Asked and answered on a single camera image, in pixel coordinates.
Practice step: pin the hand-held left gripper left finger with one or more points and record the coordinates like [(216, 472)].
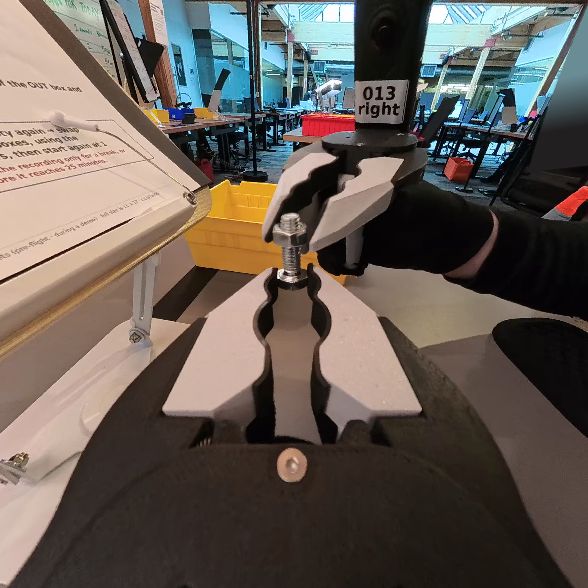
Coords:
[(216, 363)]

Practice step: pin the stand fixing bolt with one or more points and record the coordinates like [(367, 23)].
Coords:
[(135, 337), (13, 466)]

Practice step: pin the small yellow bin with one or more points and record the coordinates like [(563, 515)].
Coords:
[(204, 112), (156, 115)]

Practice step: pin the white stand base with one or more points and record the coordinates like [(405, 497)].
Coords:
[(69, 390)]

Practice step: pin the white stand bracket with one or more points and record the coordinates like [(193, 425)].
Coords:
[(143, 294)]

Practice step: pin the black pole with round base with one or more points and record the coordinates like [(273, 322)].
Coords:
[(255, 174)]

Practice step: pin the red canister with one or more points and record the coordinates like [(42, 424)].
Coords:
[(205, 171)]

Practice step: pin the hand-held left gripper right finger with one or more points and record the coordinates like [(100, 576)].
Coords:
[(367, 363)]

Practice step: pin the orange grey object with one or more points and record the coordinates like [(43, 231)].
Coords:
[(572, 204)]

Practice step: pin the dark partition panel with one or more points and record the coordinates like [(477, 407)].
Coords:
[(569, 115)]

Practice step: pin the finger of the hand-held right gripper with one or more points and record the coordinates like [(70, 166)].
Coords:
[(294, 177), (363, 197)]

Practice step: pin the whiteboard with green writing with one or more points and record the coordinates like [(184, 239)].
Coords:
[(87, 27)]

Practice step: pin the small blue bin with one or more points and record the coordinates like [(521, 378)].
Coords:
[(177, 113)]

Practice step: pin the red plastic bin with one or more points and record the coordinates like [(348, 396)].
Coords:
[(326, 125)]

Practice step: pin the wooden desk with red bin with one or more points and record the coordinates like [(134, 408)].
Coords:
[(298, 138)]

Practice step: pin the yellow plastic bin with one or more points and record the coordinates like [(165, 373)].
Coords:
[(229, 229)]

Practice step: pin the orange floor bin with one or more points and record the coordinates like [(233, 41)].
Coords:
[(458, 169)]

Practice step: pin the silver hex nut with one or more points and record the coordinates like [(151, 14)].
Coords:
[(290, 235)]

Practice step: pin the person's right hand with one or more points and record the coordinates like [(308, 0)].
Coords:
[(422, 229)]

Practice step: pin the person's right forearm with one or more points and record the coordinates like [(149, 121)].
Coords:
[(542, 262)]

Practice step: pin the silver hex bolt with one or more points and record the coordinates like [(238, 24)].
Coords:
[(294, 262)]

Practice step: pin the wooden instruction board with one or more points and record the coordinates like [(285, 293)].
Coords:
[(92, 280)]

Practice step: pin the wooden pillar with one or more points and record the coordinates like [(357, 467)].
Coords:
[(144, 23)]

